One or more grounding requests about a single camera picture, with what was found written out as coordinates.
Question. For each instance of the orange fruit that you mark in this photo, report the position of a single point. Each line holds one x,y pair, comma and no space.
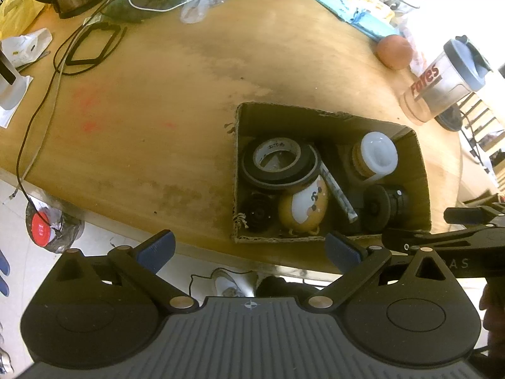
392,51

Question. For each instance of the yellow wet wipes pack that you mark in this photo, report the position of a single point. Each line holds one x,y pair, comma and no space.
371,6

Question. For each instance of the silver bag with red lid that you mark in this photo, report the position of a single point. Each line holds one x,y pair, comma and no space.
41,227

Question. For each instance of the person's right hand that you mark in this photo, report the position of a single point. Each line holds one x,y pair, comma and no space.
493,316

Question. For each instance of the yellow egg-shaped toy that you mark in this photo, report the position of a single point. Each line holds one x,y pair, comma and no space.
303,205

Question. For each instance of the yellow plastic bag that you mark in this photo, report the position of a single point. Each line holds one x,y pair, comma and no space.
19,15

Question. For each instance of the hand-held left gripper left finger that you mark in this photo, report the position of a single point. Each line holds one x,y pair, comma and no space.
158,246

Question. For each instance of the clear plastic bag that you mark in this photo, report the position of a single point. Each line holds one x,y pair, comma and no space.
201,0

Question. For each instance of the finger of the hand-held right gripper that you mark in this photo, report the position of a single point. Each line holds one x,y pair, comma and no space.
410,239
473,215

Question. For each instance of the black shoe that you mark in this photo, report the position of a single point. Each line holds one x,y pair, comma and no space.
284,284

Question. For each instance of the black wheel-shaped mount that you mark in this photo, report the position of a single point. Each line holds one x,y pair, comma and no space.
384,205

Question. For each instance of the white paper sheet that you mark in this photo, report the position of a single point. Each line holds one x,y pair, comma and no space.
23,94

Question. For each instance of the cardboard box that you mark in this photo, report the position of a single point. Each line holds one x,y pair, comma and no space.
276,118

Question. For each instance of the black rectangular frame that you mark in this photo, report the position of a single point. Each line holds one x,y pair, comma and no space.
75,57

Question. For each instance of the grey metal stand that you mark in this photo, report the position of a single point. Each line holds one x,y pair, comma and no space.
8,83

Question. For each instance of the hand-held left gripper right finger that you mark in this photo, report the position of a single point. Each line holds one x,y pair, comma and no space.
343,250

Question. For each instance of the white plastic bag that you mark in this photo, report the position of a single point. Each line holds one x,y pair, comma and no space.
416,57

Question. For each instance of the clear shaker bottle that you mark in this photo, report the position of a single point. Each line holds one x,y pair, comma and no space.
442,87

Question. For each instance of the black metal chair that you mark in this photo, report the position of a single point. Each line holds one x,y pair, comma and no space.
481,126

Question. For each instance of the black electrical tape roll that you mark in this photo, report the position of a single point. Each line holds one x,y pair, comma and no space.
248,162

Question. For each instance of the white shoe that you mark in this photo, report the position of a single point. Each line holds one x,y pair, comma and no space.
232,284

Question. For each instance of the silver marbled stick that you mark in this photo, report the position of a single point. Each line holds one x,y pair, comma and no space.
339,193

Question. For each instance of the black hexagonal cap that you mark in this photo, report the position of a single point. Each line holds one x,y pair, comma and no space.
256,213

